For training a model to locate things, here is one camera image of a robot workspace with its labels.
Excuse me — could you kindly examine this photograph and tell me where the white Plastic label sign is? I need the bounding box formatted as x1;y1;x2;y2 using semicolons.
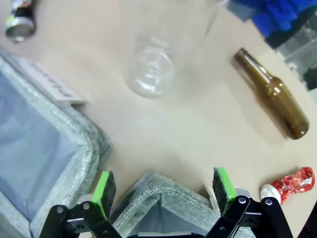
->
18;59;87;106

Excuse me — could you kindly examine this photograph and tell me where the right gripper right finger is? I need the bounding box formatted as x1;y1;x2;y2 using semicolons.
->
205;167;294;238

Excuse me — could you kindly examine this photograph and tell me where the brown glass bottle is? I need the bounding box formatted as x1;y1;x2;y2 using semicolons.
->
234;47;310;140

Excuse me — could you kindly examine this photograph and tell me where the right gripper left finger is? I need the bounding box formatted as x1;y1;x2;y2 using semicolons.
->
39;170;122;238

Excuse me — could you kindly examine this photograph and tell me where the large clear plastic bottle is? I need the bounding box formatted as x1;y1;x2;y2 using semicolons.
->
125;0;223;99

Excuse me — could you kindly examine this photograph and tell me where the grey fabric Can basket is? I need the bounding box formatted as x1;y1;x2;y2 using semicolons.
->
108;172;256;238

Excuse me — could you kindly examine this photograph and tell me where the crushed red soda can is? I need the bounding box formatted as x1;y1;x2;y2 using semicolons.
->
260;166;316;206

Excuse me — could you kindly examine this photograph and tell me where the person in blue hoodie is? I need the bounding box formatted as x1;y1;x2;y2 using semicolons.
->
227;0;317;38

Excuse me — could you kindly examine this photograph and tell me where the white Can label sign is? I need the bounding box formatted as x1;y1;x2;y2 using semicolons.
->
203;182;221;211

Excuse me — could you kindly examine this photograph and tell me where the dark blue soda can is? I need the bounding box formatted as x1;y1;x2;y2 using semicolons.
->
4;0;36;43

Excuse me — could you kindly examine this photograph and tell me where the grey fabric Plastic basket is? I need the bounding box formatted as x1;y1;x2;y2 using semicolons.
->
0;47;112;238

